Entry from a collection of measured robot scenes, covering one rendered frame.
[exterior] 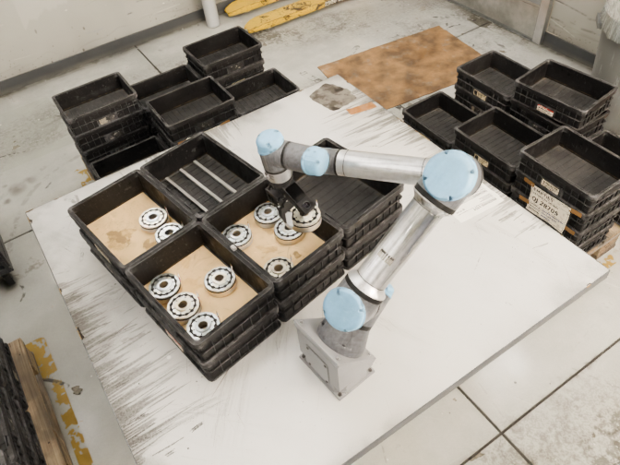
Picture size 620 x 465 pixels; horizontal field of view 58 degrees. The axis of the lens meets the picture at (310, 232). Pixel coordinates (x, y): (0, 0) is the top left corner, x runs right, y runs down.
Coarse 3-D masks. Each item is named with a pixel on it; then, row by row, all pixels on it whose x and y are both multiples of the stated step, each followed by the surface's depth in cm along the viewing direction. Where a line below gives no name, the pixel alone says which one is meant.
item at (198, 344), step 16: (192, 224) 187; (144, 256) 179; (240, 256) 176; (128, 272) 175; (256, 272) 173; (144, 288) 170; (272, 288) 167; (160, 304) 166; (256, 304) 166; (224, 320) 160; (208, 336) 157
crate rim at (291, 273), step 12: (264, 180) 199; (228, 204) 192; (324, 216) 185; (336, 228) 181; (228, 240) 181; (336, 240) 179; (240, 252) 177; (312, 252) 175; (324, 252) 177; (252, 264) 173; (300, 264) 172; (288, 276) 170
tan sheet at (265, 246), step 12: (252, 216) 202; (252, 228) 198; (264, 240) 193; (276, 240) 193; (312, 240) 192; (252, 252) 190; (264, 252) 190; (276, 252) 189; (288, 252) 189; (300, 252) 188; (264, 264) 186
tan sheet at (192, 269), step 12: (204, 252) 192; (180, 264) 189; (192, 264) 188; (204, 264) 188; (216, 264) 188; (180, 276) 185; (192, 276) 185; (204, 276) 185; (192, 288) 182; (204, 288) 181; (240, 288) 180; (204, 300) 178; (216, 300) 178; (228, 300) 177; (240, 300) 177; (228, 312) 174
